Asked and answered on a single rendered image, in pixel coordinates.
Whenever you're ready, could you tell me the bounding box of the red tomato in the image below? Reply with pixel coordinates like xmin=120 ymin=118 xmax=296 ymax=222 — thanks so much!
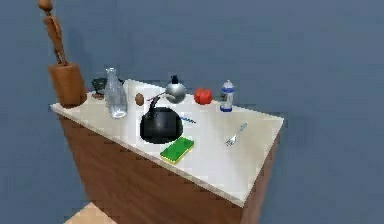
xmin=193 ymin=87 xmax=214 ymax=106

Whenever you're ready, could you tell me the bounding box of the silver round soap dispenser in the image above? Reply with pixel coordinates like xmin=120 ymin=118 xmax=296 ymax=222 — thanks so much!
xmin=146 ymin=75 xmax=187 ymax=105

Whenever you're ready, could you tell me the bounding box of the black kettle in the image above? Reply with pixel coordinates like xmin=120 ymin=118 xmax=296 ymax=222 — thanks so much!
xmin=139 ymin=95 xmax=184 ymax=145

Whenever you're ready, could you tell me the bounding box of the white and blue spray bottle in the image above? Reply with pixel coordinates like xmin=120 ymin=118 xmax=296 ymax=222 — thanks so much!
xmin=219 ymin=79 xmax=236 ymax=113

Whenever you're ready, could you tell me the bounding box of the green and yellow sponge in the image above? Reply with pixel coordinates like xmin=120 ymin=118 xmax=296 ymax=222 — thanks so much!
xmin=159 ymin=136 xmax=196 ymax=166

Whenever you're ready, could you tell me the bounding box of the brown cabinet with white top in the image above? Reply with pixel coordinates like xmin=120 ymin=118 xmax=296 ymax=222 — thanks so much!
xmin=49 ymin=78 xmax=285 ymax=224

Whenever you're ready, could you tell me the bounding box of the clear glass bottle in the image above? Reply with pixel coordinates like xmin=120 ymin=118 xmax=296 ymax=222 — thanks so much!
xmin=104 ymin=67 xmax=129 ymax=120

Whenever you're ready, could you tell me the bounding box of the dark green bowl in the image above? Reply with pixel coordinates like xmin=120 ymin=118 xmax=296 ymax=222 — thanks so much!
xmin=91 ymin=77 xmax=108 ymax=96

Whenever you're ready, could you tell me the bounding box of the silver fork with blue handle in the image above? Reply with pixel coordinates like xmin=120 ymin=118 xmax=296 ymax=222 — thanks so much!
xmin=224 ymin=122 xmax=249 ymax=147

